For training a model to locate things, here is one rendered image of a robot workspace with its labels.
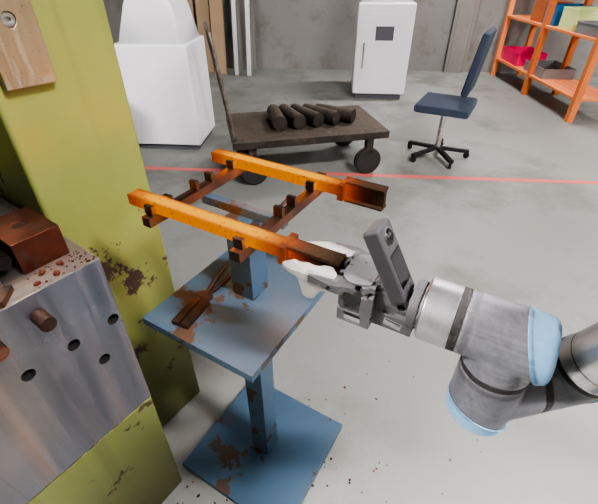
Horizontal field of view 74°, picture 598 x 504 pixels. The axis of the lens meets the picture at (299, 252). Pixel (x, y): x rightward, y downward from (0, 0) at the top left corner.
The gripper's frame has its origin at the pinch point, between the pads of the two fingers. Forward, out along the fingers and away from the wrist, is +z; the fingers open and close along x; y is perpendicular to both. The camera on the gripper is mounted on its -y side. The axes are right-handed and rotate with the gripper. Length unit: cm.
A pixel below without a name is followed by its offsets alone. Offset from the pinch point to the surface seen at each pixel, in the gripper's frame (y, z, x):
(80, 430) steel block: 45, 39, -27
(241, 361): 26.3, 9.5, -6.1
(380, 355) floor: 100, 0, 70
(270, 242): -0.9, 4.6, -1.1
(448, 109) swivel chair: 53, 29, 279
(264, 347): 26.3, 7.6, -0.9
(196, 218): -0.8, 20.0, -1.3
